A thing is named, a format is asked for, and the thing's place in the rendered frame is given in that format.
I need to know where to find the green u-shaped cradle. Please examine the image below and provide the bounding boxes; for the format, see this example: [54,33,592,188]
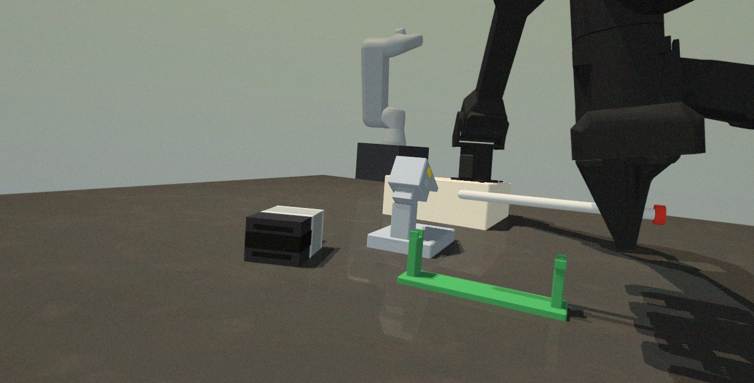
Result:
[397,229,568,322]

